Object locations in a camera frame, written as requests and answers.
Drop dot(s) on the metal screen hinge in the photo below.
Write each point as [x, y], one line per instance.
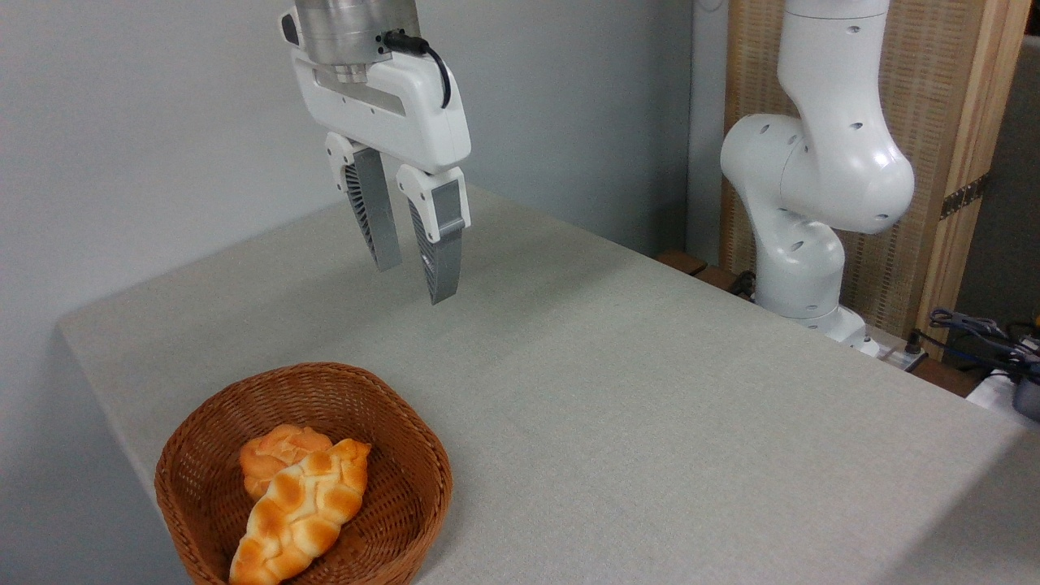
[964, 197]

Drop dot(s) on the braided bread loaf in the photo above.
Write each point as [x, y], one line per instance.
[301, 512]

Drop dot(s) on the grey tablecloth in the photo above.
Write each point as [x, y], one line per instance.
[609, 390]

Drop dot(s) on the grey round container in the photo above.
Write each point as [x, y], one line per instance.
[1029, 396]

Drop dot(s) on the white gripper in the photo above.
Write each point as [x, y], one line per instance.
[390, 114]

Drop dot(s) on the brown wicker basket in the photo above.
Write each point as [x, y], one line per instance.
[406, 504]

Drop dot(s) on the woven wooden frame screen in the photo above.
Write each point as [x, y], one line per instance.
[934, 81]

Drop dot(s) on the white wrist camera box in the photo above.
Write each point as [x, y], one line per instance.
[288, 26]

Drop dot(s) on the round bread bun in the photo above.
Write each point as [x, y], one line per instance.
[272, 455]

